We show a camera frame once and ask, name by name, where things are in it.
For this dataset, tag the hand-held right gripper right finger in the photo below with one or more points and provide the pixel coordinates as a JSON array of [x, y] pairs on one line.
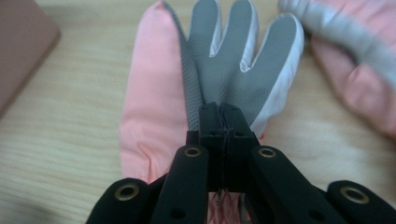
[[267, 186]]

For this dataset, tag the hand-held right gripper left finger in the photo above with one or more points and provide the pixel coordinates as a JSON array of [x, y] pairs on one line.
[[186, 180]]

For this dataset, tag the pink ski glove grey palm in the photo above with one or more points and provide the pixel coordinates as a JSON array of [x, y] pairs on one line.
[[149, 102]]

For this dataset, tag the pink plastic basin grey rim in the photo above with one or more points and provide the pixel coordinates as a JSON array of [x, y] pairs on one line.
[[21, 46]]

